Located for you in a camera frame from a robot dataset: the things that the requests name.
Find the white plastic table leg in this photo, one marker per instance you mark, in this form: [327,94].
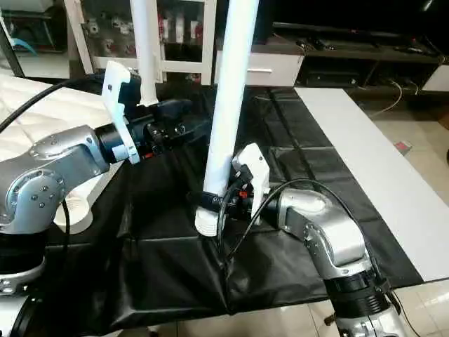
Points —
[231,70]
[146,49]

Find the white plastic table top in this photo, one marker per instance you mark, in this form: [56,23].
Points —
[35,112]

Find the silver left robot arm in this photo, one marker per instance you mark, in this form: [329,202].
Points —
[49,175]

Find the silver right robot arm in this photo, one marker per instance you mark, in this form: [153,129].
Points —
[330,232]

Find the white glass door cabinet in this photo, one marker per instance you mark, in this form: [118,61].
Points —
[182,70]

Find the black mat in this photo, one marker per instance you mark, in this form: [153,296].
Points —
[175,281]

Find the white drawer unit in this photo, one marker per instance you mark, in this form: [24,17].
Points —
[280,70]
[438,78]

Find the dark low tv stand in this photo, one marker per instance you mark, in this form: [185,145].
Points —
[337,74]

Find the black television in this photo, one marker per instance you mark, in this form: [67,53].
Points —
[351,10]

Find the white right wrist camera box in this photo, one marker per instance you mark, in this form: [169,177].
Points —
[252,168]

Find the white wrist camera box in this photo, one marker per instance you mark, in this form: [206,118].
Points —
[252,168]
[116,91]

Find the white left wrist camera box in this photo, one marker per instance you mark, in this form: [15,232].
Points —
[116,91]

